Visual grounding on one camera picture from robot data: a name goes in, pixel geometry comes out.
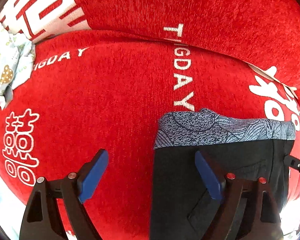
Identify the black pants grey waistband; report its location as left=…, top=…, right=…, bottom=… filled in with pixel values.
left=150, top=108, right=295, bottom=239

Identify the white patterned cloth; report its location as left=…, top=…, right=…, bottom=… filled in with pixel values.
left=0, top=23, right=36, bottom=109

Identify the red printed bed blanket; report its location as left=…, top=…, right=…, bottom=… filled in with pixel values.
left=0, top=0, right=300, bottom=239

